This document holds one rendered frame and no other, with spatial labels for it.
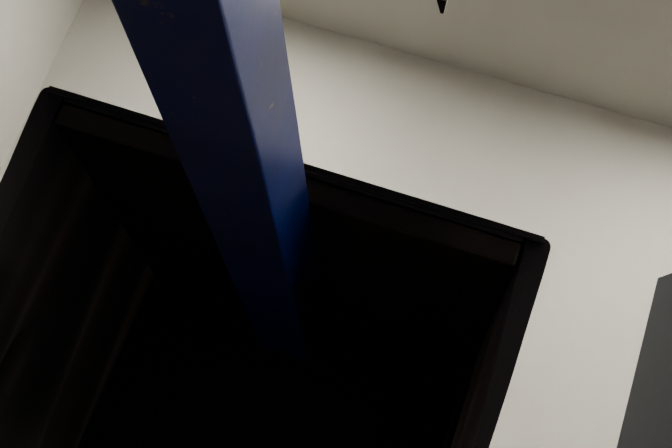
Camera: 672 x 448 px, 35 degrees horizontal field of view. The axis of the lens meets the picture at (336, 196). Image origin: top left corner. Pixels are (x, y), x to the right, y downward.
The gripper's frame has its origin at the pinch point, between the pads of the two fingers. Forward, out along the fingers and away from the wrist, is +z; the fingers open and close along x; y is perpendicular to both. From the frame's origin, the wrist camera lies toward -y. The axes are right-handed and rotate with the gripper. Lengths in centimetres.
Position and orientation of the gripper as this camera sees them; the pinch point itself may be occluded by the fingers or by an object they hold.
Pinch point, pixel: (435, 1)
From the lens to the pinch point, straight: 164.6
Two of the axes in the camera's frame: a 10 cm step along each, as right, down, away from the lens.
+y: 9.5, 2.9, -1.4
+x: 1.2, 0.8, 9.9
